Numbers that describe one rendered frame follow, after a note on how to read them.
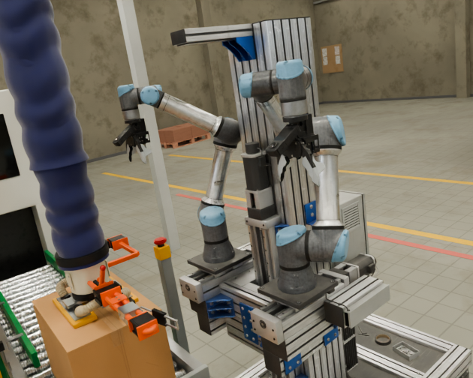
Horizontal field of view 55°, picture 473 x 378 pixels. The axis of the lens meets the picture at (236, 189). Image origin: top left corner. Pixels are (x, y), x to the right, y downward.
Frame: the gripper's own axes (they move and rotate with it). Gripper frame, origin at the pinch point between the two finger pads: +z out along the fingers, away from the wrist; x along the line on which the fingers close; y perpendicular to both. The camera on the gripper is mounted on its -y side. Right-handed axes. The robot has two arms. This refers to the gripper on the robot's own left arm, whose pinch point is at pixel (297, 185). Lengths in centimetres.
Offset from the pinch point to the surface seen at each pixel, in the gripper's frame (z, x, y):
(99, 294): 42, 76, -39
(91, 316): 55, 87, -40
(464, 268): 152, 71, 256
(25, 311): 97, 217, -43
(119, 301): 43, 65, -36
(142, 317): 42, 44, -37
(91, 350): 61, 73, -48
